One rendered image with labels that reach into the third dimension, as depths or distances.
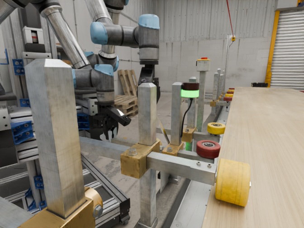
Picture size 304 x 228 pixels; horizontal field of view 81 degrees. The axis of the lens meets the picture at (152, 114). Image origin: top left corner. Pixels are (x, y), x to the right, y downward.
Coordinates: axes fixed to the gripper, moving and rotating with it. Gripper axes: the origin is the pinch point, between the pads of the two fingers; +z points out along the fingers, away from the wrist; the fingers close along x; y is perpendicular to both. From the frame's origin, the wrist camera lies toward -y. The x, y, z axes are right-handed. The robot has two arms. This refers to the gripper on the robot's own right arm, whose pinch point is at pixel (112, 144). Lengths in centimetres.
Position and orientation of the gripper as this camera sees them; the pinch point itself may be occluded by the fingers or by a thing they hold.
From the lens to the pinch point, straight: 83.9
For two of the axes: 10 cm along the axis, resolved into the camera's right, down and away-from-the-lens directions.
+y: -9.0, -1.0, 4.2
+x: -4.3, 2.2, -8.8
